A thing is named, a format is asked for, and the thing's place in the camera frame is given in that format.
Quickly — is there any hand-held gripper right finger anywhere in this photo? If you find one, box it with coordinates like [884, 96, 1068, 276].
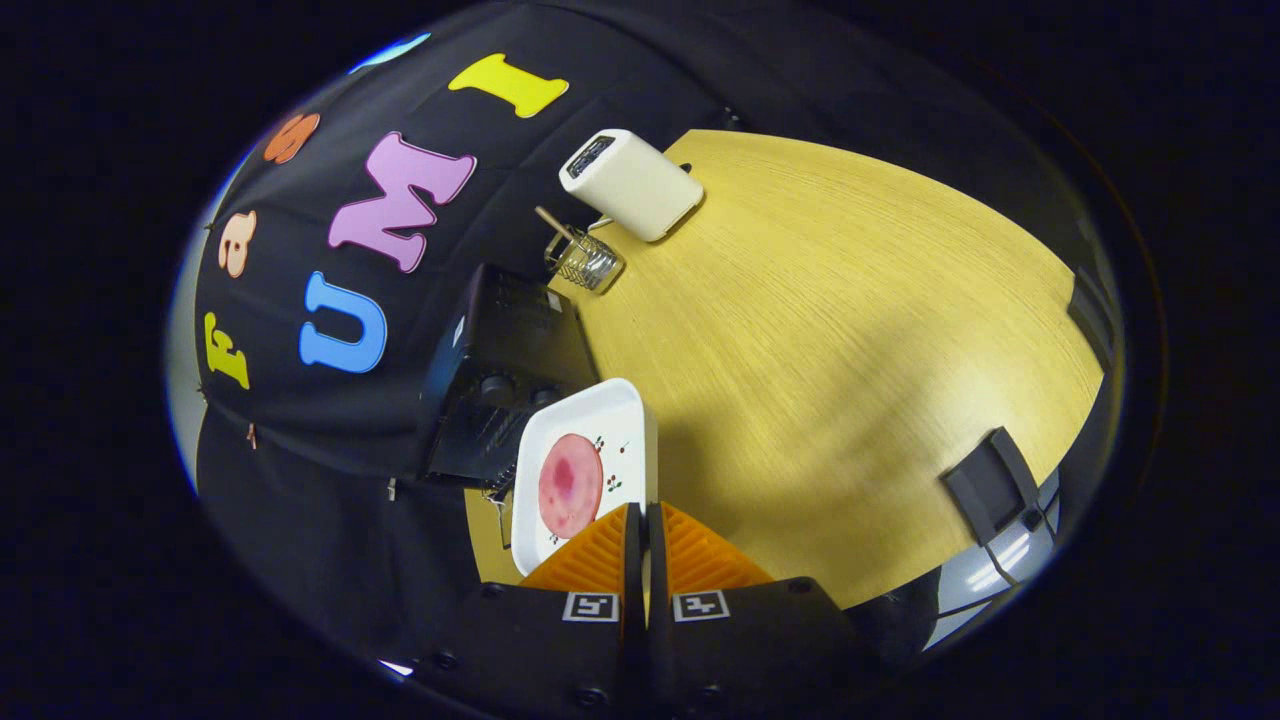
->
[645, 502, 883, 716]

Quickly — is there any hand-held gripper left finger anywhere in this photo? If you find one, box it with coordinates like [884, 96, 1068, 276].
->
[415, 502, 646, 716]

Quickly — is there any pink ham slice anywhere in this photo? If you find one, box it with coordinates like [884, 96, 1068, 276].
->
[537, 433, 605, 541]

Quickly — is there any white square plate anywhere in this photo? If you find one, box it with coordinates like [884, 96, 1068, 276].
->
[510, 378, 659, 578]

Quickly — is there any black toaster oven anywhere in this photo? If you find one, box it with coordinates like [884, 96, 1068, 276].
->
[415, 262, 601, 546]

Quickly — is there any white bread toaster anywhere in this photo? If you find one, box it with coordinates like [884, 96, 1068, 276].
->
[558, 128, 705, 244]

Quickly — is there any black backdrop cloth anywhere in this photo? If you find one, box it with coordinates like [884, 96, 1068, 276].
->
[190, 0, 1091, 681]

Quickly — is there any wire utensil basket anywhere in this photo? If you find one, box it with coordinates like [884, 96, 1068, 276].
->
[543, 228, 627, 294]

